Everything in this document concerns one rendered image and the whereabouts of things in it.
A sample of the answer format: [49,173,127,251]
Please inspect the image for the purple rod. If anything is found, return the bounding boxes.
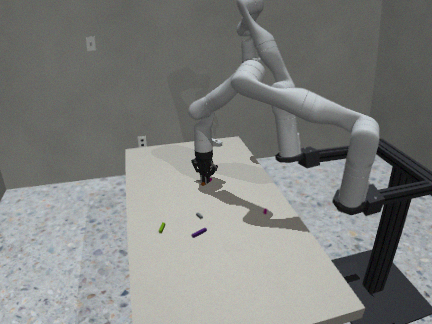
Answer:
[192,228,207,238]

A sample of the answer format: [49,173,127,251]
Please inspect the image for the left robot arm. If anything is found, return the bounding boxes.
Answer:
[189,60,380,208]

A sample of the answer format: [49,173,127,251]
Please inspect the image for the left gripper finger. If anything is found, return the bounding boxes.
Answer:
[191,159,205,183]
[203,161,218,184]

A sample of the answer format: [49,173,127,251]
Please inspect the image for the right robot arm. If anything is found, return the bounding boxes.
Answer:
[237,0,301,157]

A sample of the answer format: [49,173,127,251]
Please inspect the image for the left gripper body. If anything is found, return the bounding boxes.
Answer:
[195,149,213,169]

